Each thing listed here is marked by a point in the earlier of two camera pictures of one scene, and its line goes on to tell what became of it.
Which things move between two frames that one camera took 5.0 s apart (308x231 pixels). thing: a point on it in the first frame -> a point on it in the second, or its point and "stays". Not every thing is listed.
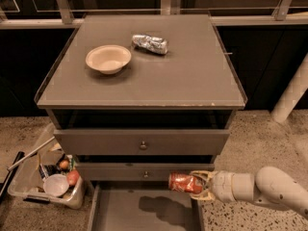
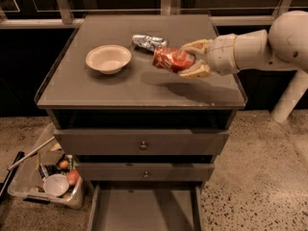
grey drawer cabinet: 135,98 stays
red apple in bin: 72,177 stays
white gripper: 222,185 -> 221,56
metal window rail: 286,15 stays
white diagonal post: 292,93 stays
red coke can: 184,182 -> 173,59
